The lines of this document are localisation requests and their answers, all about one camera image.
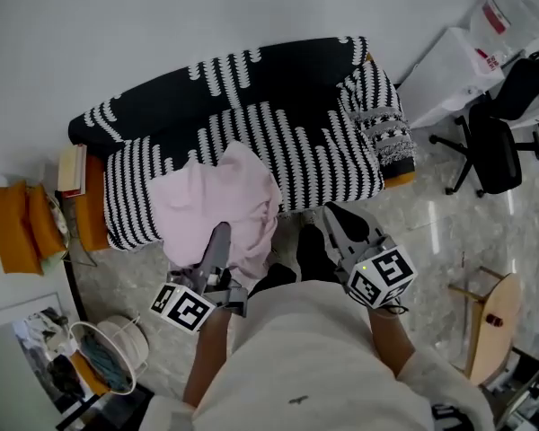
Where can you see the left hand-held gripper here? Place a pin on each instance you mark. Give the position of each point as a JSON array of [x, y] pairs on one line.
[[186, 308]]

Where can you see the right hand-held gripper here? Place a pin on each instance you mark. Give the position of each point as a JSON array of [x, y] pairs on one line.
[[382, 276]]

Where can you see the pink cloth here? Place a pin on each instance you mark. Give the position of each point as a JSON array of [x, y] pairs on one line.
[[215, 196]]

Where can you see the person's left forearm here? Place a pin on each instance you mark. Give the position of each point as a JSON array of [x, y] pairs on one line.
[[206, 362]]

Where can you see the person's right forearm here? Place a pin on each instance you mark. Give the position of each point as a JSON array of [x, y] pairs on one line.
[[391, 339]]

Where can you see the person's black legs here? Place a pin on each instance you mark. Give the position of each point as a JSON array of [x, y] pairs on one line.
[[314, 254]]

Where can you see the fringed black white throw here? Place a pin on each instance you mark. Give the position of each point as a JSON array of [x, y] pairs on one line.
[[382, 110]]

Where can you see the person's white shirt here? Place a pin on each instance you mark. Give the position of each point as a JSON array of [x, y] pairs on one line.
[[314, 362]]

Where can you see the black metal side table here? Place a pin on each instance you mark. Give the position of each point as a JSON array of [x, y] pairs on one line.
[[72, 267]]

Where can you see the stack of books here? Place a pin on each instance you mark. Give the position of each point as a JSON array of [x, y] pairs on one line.
[[72, 169]]

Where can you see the black office chair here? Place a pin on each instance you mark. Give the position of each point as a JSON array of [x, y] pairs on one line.
[[494, 146]]

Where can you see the wooden side table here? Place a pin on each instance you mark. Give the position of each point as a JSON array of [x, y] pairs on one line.
[[498, 326]]

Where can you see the orange cushion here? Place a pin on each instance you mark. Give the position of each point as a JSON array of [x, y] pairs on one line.
[[45, 222], [13, 227]]

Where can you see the framed mountain picture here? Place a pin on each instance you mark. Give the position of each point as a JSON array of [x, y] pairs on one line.
[[36, 353]]

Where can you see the clear plastic bag red label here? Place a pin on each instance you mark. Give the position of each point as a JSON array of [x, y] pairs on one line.
[[507, 16]]

